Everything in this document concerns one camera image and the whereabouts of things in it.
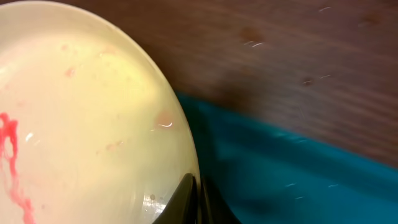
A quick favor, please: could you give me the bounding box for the blue plastic tray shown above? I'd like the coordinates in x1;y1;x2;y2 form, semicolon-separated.
178;94;397;224

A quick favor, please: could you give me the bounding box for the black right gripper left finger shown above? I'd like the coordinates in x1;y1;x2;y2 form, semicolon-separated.
153;173;198;224

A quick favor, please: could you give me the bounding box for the yellow-green plate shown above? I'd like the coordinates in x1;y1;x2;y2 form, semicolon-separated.
1;1;200;223

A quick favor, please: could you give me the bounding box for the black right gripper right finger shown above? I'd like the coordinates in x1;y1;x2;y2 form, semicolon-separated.
200;177;241;224

